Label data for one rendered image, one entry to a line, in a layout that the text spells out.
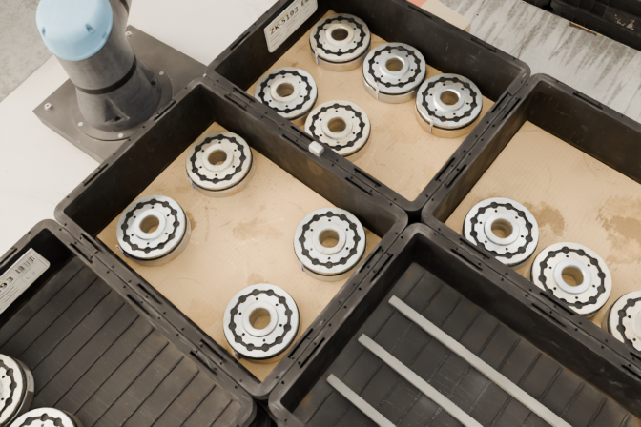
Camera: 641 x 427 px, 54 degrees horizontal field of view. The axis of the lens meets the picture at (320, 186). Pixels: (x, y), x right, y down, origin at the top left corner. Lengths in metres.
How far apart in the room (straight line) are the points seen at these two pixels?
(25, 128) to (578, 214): 1.01
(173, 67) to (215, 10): 0.20
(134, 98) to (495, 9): 0.73
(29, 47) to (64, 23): 1.47
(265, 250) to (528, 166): 0.41
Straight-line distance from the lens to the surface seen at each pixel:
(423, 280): 0.91
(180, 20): 1.40
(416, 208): 0.84
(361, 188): 0.85
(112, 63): 1.11
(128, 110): 1.17
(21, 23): 2.65
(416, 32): 1.06
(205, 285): 0.93
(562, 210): 0.98
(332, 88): 1.07
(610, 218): 1.00
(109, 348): 0.95
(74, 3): 1.10
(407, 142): 1.00
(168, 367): 0.91
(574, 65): 1.31
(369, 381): 0.87
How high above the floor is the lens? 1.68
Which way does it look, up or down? 62 degrees down
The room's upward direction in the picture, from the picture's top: 10 degrees counter-clockwise
